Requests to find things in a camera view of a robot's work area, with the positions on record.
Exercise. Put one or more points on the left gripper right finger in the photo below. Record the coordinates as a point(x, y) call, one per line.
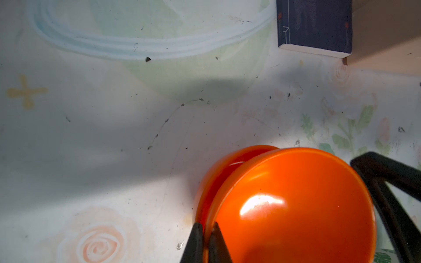
point(377, 170)

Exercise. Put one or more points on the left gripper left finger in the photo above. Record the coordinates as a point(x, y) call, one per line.
point(194, 246)

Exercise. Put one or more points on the orange bowl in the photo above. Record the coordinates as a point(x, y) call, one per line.
point(296, 205)

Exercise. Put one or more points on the beige file organizer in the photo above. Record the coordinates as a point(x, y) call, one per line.
point(386, 36)

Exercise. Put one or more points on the dark blue book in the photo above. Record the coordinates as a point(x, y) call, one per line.
point(321, 27)

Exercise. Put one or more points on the floral table mat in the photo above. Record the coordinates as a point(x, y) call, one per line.
point(113, 111)

